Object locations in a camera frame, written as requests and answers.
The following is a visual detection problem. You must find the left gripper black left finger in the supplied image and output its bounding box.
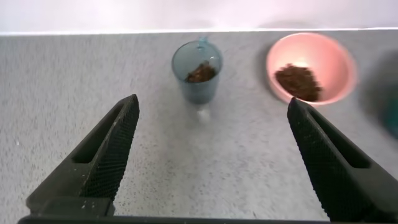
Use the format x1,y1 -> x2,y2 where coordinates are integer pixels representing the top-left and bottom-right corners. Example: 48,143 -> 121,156
25,93 -> 141,217

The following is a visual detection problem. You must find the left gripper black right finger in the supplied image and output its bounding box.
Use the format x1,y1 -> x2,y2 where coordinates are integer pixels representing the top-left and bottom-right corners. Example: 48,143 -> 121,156
286,96 -> 398,223

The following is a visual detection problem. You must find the brown coffee beans pile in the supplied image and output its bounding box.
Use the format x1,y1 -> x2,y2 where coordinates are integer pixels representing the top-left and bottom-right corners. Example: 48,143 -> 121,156
184,60 -> 218,84
274,63 -> 324,103

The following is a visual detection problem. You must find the ribbed translucent teal cup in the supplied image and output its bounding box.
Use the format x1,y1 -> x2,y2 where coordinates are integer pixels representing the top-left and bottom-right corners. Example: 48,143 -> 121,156
171,37 -> 224,106

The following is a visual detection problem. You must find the pink plastic bowl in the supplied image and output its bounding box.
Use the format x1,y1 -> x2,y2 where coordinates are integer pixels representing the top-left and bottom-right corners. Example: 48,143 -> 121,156
266,32 -> 359,107

